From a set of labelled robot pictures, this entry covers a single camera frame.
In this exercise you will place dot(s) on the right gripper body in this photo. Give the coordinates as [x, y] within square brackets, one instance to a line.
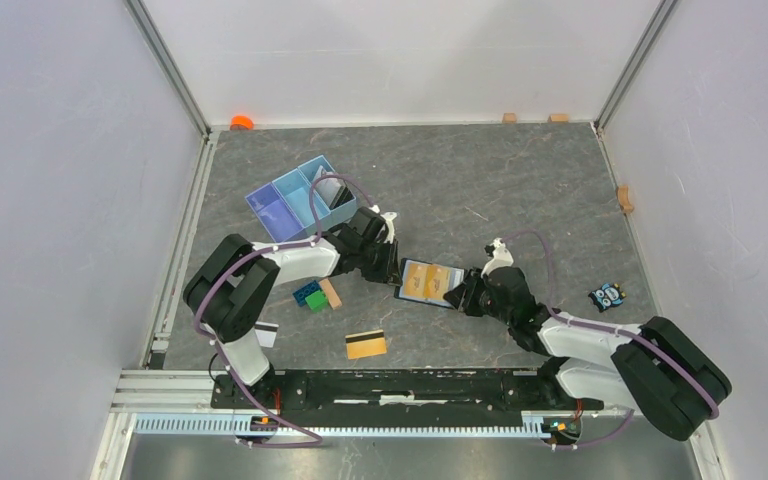
[476, 299]

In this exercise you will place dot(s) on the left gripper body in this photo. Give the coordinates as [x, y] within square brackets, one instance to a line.
[377, 261]

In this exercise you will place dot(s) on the black card holder wallet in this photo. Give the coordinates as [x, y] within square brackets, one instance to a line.
[456, 278]

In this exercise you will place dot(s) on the silver credit card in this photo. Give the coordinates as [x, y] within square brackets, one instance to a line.
[266, 334]

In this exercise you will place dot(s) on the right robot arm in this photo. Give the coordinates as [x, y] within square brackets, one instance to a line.
[652, 368]

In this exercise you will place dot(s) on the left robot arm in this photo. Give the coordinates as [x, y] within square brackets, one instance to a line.
[229, 291]

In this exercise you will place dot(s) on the light blue bin with cards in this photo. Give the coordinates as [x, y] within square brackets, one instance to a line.
[328, 217]

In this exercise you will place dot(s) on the green toy brick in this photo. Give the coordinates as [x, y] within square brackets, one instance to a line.
[317, 301]

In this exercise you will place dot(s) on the blue toy brick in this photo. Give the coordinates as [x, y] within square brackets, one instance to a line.
[304, 291]

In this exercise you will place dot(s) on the purple plastic bin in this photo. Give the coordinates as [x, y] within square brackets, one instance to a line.
[275, 214]

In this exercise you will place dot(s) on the light blue middle bin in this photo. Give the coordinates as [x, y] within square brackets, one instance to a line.
[295, 190]

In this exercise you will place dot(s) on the blue owl toy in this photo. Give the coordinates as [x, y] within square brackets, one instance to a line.
[607, 296]

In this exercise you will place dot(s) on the wooden arch block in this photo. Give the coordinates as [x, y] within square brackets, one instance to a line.
[623, 194]

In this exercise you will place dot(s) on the wooden block back left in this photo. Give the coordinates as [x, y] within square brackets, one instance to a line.
[509, 118]

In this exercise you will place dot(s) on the orange round object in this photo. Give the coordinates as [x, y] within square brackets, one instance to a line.
[241, 122]

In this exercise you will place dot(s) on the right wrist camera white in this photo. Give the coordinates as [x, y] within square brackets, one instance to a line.
[499, 256]

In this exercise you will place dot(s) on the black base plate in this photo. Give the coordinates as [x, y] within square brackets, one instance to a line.
[485, 397]

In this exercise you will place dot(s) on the aluminium frame rail left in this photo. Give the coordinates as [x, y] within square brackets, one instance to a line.
[150, 388]

